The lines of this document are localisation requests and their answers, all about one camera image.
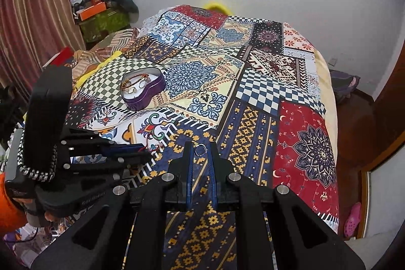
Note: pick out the pink clog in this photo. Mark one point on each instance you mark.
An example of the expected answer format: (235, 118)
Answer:
(351, 221)

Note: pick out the red book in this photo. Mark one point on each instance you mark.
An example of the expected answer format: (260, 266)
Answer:
(61, 56)

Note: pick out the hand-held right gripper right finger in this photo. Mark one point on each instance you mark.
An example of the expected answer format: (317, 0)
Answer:
(212, 175)

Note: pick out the yellow plastic object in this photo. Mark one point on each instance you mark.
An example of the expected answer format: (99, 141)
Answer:
(215, 5)

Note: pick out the striped brown curtain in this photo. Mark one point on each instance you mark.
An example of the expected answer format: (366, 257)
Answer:
(38, 4)

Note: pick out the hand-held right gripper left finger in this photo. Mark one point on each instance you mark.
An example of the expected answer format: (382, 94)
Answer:
(190, 175)

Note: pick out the person's left forearm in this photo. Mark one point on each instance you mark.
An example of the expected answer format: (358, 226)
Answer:
(11, 210)

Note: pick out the grey purple floor bag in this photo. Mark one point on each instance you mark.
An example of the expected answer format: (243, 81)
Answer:
(343, 83)

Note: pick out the orange striped quilt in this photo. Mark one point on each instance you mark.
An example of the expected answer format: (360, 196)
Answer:
(101, 48)

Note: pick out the orange box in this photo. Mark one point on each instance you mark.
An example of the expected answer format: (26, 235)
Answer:
(93, 10)

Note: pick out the purple heart-shaped jewelry box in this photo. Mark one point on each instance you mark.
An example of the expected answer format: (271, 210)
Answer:
(142, 102)

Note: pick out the patchwork patterned bedspread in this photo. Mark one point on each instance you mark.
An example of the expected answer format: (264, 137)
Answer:
(253, 130)

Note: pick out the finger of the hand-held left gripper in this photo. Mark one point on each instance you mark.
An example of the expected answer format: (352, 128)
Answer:
(123, 148)
(126, 161)

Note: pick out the white wall socket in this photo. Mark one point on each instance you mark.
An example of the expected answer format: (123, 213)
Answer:
(332, 61)

